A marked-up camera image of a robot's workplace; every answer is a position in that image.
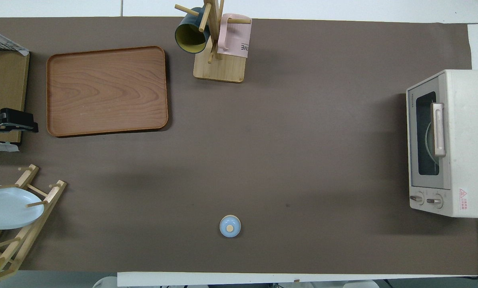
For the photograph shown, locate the pale green plate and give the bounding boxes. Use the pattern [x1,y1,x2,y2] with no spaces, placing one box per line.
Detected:
[424,120,439,165]

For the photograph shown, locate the white toaster oven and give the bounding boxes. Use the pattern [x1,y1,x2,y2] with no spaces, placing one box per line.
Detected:
[406,70,478,218]

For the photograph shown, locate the wooden shelf box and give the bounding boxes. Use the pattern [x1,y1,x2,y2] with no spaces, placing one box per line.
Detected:
[0,34,30,145]

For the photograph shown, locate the wooden dish rack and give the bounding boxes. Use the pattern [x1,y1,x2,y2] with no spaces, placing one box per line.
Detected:
[0,164,68,286]

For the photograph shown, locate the light blue plate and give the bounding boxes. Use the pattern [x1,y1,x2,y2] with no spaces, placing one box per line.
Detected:
[0,185,45,230]

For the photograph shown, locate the wooden serving tray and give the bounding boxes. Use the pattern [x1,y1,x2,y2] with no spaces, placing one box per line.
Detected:
[46,46,169,138]

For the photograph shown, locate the dark blue mug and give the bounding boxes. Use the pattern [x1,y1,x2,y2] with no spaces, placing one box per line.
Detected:
[175,7,212,54]

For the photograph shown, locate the wooden mug tree stand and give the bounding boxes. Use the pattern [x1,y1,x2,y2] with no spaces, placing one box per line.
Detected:
[174,0,252,84]

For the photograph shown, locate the pink mug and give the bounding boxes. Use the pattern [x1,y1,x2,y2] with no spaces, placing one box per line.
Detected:
[217,13,253,59]

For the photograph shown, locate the brown table mat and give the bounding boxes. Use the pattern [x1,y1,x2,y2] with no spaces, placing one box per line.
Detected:
[0,17,478,276]

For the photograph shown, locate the black wire basket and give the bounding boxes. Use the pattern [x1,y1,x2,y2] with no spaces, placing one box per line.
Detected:
[0,25,30,56]

